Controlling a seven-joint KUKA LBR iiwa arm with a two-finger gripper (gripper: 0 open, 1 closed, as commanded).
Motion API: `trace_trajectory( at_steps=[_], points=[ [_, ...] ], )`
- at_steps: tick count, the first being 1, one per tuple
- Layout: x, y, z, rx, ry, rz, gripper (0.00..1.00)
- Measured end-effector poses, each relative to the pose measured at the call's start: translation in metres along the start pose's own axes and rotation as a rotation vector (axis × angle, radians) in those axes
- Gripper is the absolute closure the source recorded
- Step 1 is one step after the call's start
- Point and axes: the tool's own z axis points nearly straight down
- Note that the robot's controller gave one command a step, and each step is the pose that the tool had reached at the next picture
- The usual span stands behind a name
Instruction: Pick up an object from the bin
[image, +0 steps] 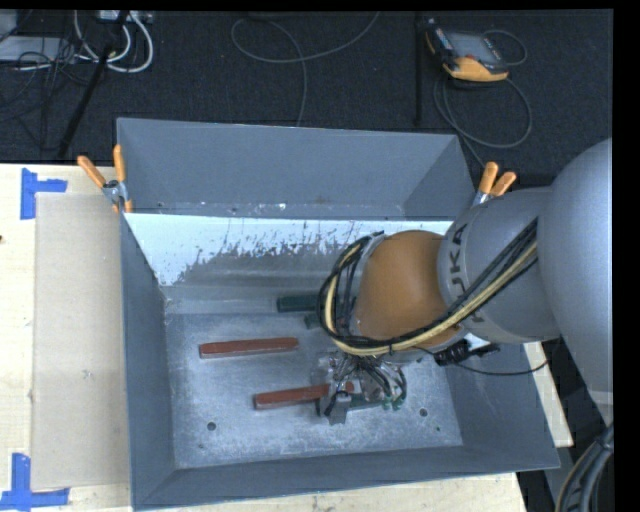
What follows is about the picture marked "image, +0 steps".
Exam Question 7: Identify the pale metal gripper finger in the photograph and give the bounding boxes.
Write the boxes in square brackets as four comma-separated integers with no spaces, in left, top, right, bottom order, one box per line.
[310,354,335,388]
[324,391,353,427]

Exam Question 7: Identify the red-brown block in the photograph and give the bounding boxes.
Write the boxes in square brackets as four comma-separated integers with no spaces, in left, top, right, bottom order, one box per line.
[252,381,357,412]
[198,336,301,361]

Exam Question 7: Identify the dark green flat block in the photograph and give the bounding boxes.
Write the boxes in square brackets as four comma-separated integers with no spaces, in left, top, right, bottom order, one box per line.
[275,293,322,314]

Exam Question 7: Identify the grey metal bin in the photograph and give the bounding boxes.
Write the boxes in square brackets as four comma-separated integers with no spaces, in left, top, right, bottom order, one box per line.
[115,117,562,512]

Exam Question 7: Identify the pale wood flat board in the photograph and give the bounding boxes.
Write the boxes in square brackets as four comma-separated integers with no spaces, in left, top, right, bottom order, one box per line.
[30,191,133,492]

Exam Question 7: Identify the black cylinder on white bracket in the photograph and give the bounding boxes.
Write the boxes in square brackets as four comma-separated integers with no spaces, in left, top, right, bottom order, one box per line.
[433,335,502,367]

